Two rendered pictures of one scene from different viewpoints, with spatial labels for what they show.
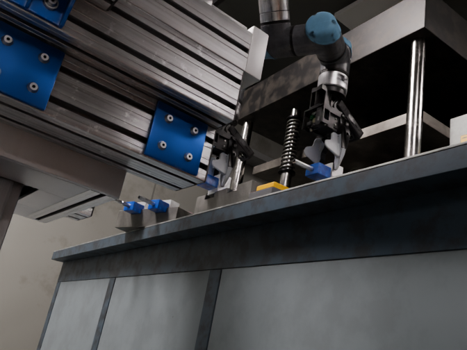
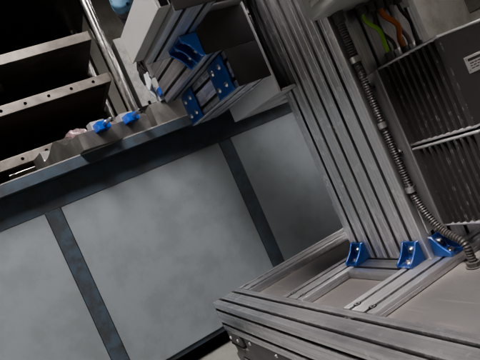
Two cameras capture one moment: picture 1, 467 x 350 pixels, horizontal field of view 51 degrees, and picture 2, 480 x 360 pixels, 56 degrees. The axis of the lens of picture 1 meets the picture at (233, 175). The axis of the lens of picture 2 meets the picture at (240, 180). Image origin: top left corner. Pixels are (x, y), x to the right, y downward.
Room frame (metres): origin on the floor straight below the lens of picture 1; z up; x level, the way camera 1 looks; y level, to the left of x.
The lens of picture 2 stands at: (0.85, 1.66, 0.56)
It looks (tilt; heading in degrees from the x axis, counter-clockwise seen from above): 2 degrees down; 280
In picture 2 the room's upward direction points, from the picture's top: 24 degrees counter-clockwise
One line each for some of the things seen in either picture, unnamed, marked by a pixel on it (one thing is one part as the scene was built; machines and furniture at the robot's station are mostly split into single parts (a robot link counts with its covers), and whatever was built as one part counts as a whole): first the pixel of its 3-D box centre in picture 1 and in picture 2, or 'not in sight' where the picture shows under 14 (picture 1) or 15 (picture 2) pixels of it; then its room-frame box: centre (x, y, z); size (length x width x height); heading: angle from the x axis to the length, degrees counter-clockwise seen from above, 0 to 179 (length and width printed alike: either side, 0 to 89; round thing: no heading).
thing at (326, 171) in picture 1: (315, 170); not in sight; (1.06, -0.19, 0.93); 0.13 x 0.05 x 0.05; 121
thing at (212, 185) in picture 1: (204, 180); (164, 89); (1.24, 0.07, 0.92); 0.13 x 0.05 x 0.05; 121
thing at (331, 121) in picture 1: (326, 113); not in sight; (1.07, -0.20, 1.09); 0.09 x 0.08 x 0.12; 121
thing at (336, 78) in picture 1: (333, 86); not in sight; (1.07, -0.21, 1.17); 0.08 x 0.08 x 0.05
